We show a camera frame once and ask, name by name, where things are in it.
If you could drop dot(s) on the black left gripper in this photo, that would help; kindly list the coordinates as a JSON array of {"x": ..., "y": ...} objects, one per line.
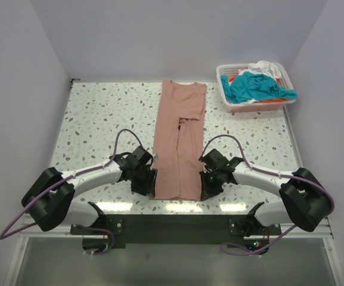
[{"x": 144, "y": 188}]

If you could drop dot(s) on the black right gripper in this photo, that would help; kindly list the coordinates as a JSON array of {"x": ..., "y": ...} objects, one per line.
[{"x": 208, "y": 192}]

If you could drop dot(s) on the pink printed t-shirt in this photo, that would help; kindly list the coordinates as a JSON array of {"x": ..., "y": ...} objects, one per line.
[{"x": 178, "y": 141}]

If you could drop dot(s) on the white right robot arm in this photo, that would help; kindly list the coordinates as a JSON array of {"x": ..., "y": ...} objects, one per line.
[{"x": 303, "y": 200}]

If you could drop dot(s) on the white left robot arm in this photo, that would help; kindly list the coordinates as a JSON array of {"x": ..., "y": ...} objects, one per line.
[{"x": 50, "y": 199}]

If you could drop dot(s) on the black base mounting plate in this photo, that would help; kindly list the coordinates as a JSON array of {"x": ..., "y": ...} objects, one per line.
[{"x": 118, "y": 231}]

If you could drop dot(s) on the teal t-shirt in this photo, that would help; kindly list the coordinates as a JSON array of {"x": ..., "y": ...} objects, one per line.
[{"x": 254, "y": 87}]

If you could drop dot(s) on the white t-shirt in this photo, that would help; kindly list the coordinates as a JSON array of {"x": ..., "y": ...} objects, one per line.
[{"x": 263, "y": 67}]

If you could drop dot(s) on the aluminium rail frame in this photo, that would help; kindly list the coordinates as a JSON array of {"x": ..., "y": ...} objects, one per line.
[{"x": 323, "y": 230}]

